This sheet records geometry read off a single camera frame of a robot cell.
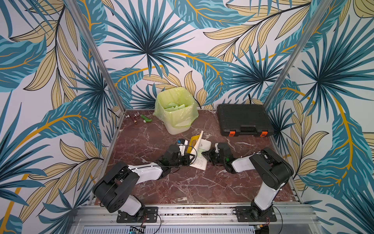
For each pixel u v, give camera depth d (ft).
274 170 1.65
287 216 2.47
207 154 2.76
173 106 3.37
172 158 2.26
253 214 2.17
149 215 2.41
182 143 2.57
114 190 1.41
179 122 2.96
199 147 3.04
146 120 3.60
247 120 3.52
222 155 2.52
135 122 3.60
